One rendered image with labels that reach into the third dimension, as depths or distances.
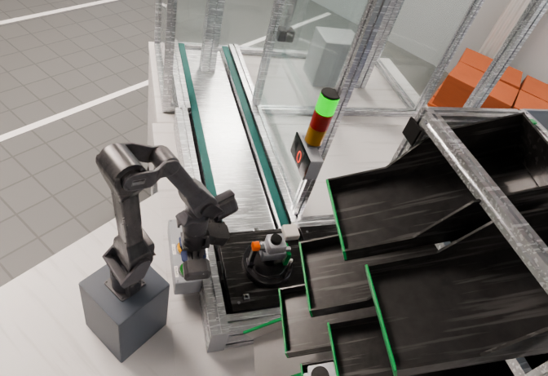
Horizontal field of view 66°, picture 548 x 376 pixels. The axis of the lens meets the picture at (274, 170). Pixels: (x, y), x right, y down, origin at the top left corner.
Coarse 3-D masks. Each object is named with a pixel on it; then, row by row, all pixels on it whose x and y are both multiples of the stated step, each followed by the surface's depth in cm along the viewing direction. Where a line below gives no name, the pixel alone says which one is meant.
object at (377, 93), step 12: (252, 60) 216; (156, 72) 190; (252, 72) 208; (372, 72) 236; (156, 84) 184; (372, 84) 226; (384, 84) 229; (156, 96) 178; (360, 96) 214; (372, 96) 217; (384, 96) 219; (396, 96) 222; (156, 108) 172; (156, 120) 176; (168, 120) 168; (348, 120) 196; (360, 120) 199; (372, 120) 201; (384, 120) 203; (396, 120) 206; (408, 120) 208
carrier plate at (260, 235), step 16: (240, 240) 121; (256, 240) 122; (224, 256) 116; (240, 256) 117; (224, 272) 113; (240, 272) 113; (240, 288) 110; (256, 288) 111; (272, 288) 112; (240, 304) 107; (256, 304) 108; (272, 304) 109
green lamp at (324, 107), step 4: (320, 92) 104; (320, 96) 103; (320, 100) 103; (324, 100) 102; (328, 100) 102; (332, 100) 102; (336, 100) 102; (316, 104) 105; (320, 104) 104; (324, 104) 103; (328, 104) 103; (332, 104) 103; (336, 104) 103; (316, 108) 105; (320, 108) 104; (324, 108) 104; (328, 108) 103; (332, 108) 104; (320, 112) 105; (324, 112) 104; (328, 112) 104; (332, 112) 105; (324, 116) 105; (328, 116) 105
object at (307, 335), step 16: (288, 288) 85; (304, 288) 85; (288, 304) 85; (304, 304) 84; (288, 320) 82; (304, 320) 82; (320, 320) 81; (336, 320) 80; (288, 336) 80; (304, 336) 79; (320, 336) 79; (288, 352) 76; (304, 352) 76
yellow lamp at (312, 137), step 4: (308, 128) 110; (308, 132) 111; (312, 132) 109; (316, 132) 109; (320, 132) 109; (324, 132) 109; (308, 136) 111; (312, 136) 110; (316, 136) 110; (320, 136) 110; (324, 136) 111; (308, 140) 111; (312, 140) 111; (316, 140) 110; (320, 140) 111; (312, 144) 112; (316, 144) 112; (320, 144) 112
